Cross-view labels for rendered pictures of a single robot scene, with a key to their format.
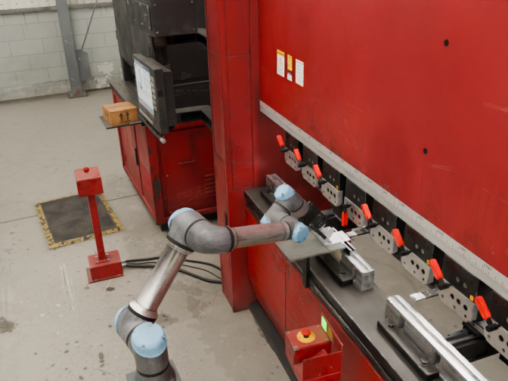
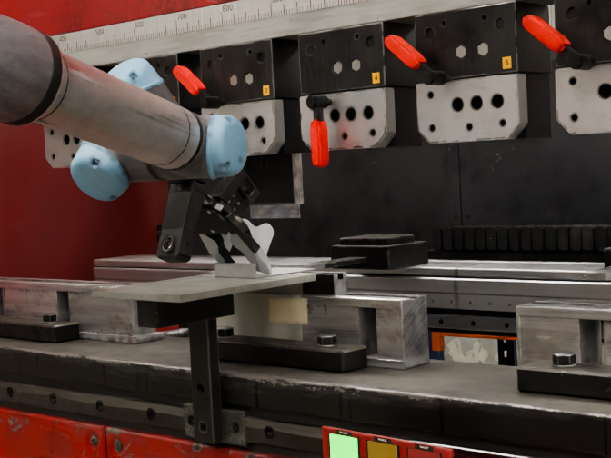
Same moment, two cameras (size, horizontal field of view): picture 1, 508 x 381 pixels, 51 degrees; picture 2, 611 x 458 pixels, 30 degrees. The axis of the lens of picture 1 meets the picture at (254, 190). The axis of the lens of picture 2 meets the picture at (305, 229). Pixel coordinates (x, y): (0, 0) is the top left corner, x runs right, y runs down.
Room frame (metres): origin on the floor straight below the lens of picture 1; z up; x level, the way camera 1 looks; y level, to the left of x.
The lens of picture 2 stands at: (0.52, 0.39, 1.15)
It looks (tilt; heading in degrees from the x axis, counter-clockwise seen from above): 3 degrees down; 332
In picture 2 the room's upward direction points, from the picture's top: 3 degrees counter-clockwise
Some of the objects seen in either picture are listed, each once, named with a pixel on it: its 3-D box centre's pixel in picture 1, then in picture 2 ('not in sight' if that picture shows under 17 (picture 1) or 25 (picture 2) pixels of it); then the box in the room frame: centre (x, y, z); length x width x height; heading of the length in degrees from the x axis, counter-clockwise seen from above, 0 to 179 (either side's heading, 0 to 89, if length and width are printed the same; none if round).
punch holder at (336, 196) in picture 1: (338, 181); (255, 100); (2.06, -0.36, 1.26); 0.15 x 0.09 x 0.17; 20
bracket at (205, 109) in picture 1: (199, 120); not in sight; (3.16, 0.33, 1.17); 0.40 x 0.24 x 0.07; 20
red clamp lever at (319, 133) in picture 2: (345, 215); (321, 131); (1.87, -0.37, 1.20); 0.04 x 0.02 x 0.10; 110
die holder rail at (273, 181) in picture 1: (288, 199); (58, 307); (2.55, -0.18, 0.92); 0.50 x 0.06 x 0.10; 20
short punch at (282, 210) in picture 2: (340, 211); (273, 186); (2.04, -0.37, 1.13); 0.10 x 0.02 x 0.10; 20
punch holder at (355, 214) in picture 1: (363, 201); (359, 89); (1.87, -0.43, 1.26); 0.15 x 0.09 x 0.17; 20
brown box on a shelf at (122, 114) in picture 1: (119, 112); not in sight; (3.79, 0.98, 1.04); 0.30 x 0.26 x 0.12; 24
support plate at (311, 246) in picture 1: (308, 243); (206, 285); (1.99, -0.24, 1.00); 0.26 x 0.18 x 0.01; 110
